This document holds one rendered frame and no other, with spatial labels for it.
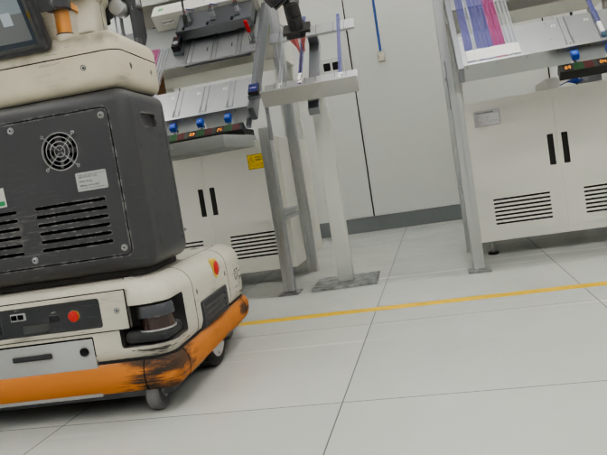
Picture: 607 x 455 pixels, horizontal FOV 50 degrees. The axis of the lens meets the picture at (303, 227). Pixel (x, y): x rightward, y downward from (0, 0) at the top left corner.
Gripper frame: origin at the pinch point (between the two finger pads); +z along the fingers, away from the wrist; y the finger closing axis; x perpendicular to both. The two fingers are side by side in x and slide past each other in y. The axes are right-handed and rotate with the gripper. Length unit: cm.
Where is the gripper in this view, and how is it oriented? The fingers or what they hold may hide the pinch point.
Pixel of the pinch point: (302, 49)
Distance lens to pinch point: 257.1
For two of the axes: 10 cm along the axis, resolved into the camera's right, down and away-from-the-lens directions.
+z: 2.2, 6.9, 6.9
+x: -0.3, 7.1, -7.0
